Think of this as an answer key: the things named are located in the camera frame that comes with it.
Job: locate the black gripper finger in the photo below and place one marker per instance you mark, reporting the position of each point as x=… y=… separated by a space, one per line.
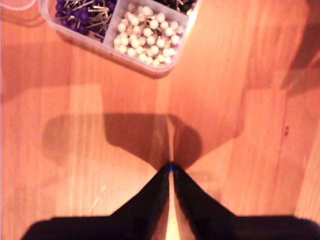
x=147 y=205
x=197 y=205

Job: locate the clear plastic pin organiser box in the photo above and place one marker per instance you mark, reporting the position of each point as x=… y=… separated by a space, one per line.
x=140 y=35

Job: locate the blue-headed push pin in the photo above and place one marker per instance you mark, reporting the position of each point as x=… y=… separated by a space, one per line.
x=171 y=168

